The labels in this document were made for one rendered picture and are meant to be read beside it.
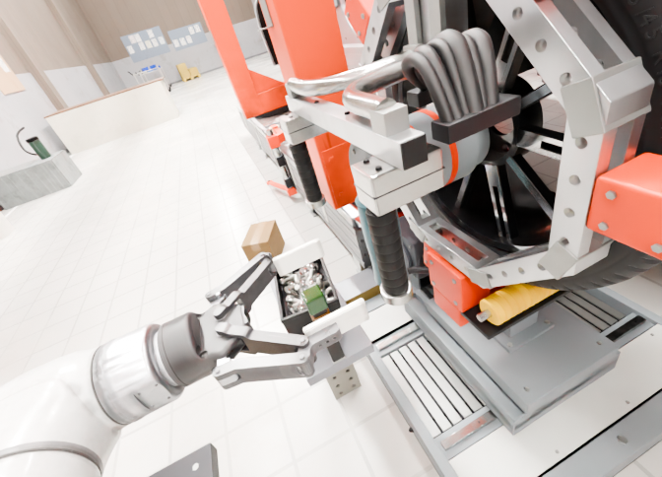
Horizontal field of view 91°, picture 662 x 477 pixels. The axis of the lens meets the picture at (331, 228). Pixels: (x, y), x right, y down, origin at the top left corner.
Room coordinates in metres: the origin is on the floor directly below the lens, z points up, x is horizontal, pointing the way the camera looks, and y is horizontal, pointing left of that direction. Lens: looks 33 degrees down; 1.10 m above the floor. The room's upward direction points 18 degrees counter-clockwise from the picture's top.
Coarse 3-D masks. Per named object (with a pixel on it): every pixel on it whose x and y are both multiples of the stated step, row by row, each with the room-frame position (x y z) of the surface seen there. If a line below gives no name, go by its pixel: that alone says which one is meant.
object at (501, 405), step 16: (432, 288) 0.86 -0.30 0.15; (416, 304) 0.81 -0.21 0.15; (416, 320) 0.77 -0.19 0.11; (432, 320) 0.72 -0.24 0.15; (432, 336) 0.67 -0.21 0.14; (448, 336) 0.64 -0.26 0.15; (448, 352) 0.59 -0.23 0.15; (464, 352) 0.58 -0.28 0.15; (464, 368) 0.52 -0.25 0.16; (480, 368) 0.52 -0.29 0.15; (608, 368) 0.43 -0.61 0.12; (480, 384) 0.46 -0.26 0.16; (496, 384) 0.46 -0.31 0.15; (576, 384) 0.40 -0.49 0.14; (496, 400) 0.41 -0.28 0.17; (512, 400) 0.41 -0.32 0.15; (560, 400) 0.39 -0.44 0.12; (496, 416) 0.40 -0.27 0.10; (512, 416) 0.37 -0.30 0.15; (528, 416) 0.36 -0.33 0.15; (512, 432) 0.35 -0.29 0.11
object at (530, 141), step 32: (480, 0) 0.73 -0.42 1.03; (512, 64) 0.50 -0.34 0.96; (544, 96) 0.45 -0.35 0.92; (544, 128) 0.46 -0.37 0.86; (512, 160) 0.49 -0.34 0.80; (448, 192) 0.69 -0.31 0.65; (480, 192) 0.67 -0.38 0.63; (512, 192) 0.64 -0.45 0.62; (544, 192) 0.44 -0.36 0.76; (480, 224) 0.58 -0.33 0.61; (512, 224) 0.50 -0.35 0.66; (544, 224) 0.50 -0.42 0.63
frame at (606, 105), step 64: (384, 0) 0.63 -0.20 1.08; (512, 0) 0.39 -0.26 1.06; (576, 0) 0.36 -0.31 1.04; (576, 64) 0.31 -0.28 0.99; (640, 64) 0.30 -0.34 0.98; (576, 128) 0.30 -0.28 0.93; (640, 128) 0.29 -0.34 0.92; (576, 192) 0.29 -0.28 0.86; (448, 256) 0.52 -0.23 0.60; (512, 256) 0.41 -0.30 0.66; (576, 256) 0.27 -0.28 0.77
